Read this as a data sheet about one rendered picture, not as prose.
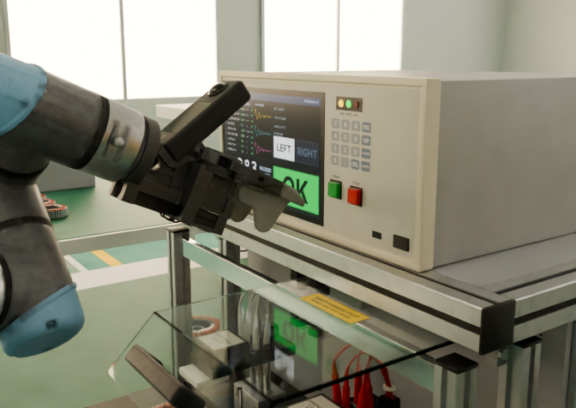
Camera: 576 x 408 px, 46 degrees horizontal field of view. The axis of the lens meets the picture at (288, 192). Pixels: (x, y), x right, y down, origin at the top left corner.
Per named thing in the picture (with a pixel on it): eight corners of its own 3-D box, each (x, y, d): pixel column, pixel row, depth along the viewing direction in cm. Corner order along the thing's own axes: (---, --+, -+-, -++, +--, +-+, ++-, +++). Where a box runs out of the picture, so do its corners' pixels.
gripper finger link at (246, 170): (265, 194, 76) (198, 167, 72) (271, 179, 76) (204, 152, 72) (285, 199, 72) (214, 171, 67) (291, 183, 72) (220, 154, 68)
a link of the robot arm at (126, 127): (91, 94, 67) (121, 98, 61) (131, 111, 70) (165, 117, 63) (63, 164, 67) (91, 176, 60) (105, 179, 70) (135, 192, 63)
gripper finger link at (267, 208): (288, 242, 78) (219, 216, 73) (306, 194, 78) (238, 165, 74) (301, 247, 75) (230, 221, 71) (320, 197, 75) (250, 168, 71)
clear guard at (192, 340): (213, 490, 53) (212, 421, 52) (107, 374, 73) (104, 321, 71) (486, 380, 71) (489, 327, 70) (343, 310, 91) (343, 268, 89)
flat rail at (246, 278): (449, 401, 65) (451, 373, 65) (175, 251, 116) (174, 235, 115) (458, 398, 66) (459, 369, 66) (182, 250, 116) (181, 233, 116)
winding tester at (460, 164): (419, 273, 72) (427, 78, 68) (220, 201, 107) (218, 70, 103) (621, 223, 93) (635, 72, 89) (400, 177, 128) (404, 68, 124)
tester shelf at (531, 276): (482, 356, 62) (484, 309, 61) (170, 215, 117) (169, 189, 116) (709, 271, 87) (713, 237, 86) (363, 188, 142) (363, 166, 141)
